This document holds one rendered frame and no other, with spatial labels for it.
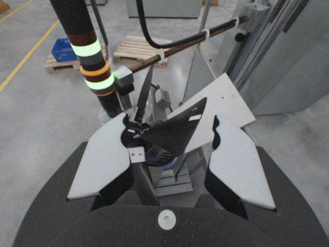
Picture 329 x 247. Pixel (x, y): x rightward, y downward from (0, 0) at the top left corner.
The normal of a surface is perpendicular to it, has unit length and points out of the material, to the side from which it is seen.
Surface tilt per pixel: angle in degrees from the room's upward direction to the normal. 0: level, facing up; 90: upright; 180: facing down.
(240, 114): 50
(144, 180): 4
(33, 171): 1
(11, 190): 0
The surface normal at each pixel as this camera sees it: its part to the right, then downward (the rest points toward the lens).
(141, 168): 0.10, -0.43
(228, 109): -0.72, -0.28
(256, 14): -0.72, 0.55
